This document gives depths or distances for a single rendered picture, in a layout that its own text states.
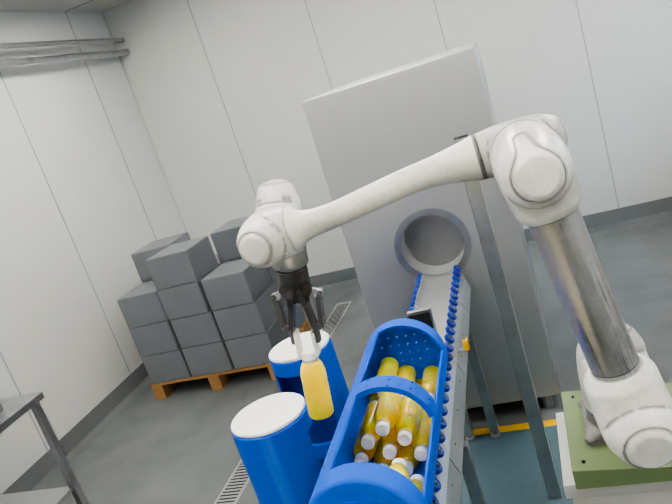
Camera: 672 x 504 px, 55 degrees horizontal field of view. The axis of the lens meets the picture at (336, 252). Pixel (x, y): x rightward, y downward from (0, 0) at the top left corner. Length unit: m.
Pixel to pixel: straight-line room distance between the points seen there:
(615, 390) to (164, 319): 4.39
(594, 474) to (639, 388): 0.31
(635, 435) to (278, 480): 1.30
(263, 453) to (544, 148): 1.50
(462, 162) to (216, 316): 3.98
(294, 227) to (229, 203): 5.82
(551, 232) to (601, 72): 5.11
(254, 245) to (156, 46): 5.99
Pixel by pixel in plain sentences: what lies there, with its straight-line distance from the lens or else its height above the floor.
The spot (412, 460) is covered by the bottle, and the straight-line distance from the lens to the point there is 1.94.
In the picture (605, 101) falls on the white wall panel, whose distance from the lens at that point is 6.41.
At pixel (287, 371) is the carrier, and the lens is 2.79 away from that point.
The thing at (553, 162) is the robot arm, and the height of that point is 1.81.
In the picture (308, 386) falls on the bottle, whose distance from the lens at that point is 1.66.
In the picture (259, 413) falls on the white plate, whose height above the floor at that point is 1.04.
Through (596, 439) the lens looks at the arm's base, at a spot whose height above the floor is 1.07.
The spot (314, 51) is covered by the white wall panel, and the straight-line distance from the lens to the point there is 6.58.
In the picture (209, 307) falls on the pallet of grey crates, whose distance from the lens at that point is 5.25.
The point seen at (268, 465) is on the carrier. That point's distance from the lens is 2.35.
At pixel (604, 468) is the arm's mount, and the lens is 1.70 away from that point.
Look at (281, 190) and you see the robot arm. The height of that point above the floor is 1.87.
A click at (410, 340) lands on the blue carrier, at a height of 1.15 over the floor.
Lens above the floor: 2.07
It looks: 14 degrees down
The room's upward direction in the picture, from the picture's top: 18 degrees counter-clockwise
